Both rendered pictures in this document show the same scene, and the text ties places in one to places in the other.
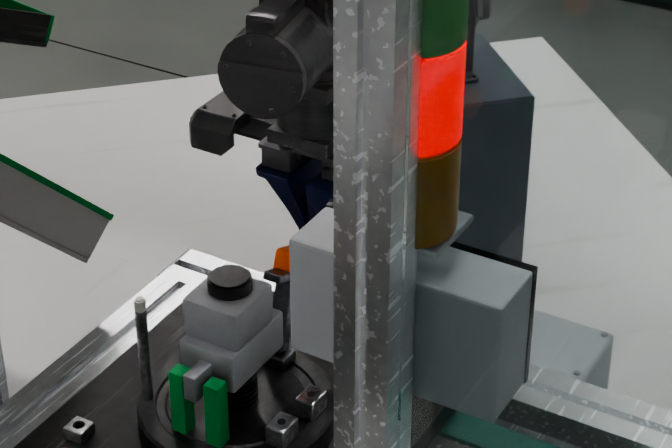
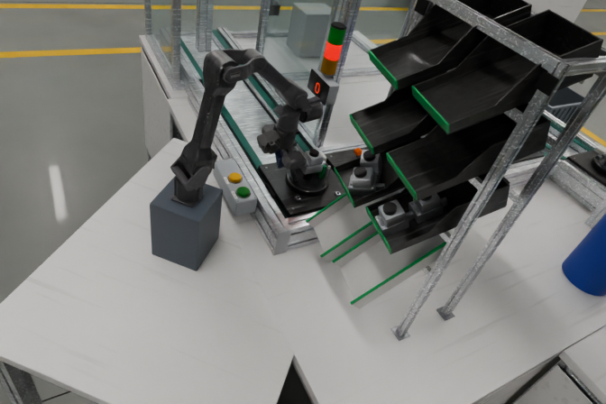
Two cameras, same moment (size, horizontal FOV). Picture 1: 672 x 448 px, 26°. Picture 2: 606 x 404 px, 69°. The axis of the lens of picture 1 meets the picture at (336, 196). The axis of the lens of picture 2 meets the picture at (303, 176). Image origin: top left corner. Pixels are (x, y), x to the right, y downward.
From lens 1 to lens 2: 1.91 m
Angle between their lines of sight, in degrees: 107
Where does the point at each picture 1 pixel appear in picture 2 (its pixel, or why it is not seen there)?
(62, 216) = (324, 213)
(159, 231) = (248, 307)
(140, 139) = (212, 372)
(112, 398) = (326, 198)
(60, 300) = (298, 293)
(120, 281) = (276, 290)
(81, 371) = not seen: hidden behind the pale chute
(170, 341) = (306, 205)
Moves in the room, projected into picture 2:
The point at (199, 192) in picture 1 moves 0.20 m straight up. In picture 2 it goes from (220, 319) to (225, 271)
